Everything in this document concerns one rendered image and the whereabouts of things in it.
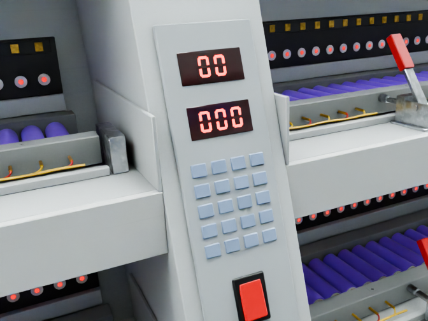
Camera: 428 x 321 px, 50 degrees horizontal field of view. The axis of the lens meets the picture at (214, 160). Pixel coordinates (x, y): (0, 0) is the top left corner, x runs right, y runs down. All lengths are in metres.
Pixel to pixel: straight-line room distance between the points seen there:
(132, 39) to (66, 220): 0.12
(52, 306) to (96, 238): 0.19
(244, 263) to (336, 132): 0.16
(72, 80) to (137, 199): 0.23
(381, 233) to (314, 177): 0.26
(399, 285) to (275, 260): 0.20
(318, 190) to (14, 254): 0.22
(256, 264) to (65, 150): 0.16
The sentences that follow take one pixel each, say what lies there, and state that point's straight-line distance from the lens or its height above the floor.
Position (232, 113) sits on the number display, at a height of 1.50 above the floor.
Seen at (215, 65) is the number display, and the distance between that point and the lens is 0.31.
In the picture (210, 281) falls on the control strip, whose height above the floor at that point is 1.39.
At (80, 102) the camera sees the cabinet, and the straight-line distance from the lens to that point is 0.50.
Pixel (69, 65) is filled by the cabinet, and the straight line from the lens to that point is 0.50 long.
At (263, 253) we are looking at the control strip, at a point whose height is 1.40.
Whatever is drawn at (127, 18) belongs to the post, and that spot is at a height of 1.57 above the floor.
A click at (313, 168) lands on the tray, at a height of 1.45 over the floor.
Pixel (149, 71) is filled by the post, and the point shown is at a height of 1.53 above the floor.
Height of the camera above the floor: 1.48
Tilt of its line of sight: 3 degrees down
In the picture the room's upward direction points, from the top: 10 degrees counter-clockwise
